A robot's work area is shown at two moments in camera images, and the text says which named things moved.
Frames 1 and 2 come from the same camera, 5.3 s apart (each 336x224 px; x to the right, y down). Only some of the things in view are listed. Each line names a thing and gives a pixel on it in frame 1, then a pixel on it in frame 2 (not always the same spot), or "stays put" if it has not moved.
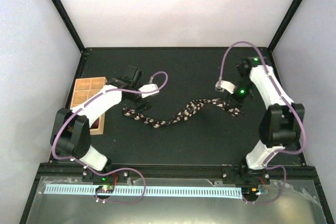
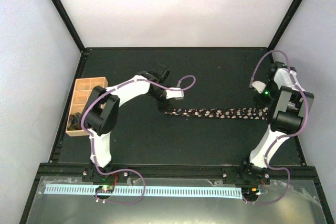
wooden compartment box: x=85 y=89 stays put
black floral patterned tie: x=185 y=113 → x=255 y=113
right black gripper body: x=240 y=100 → x=272 y=89
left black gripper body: x=135 y=103 → x=162 y=105
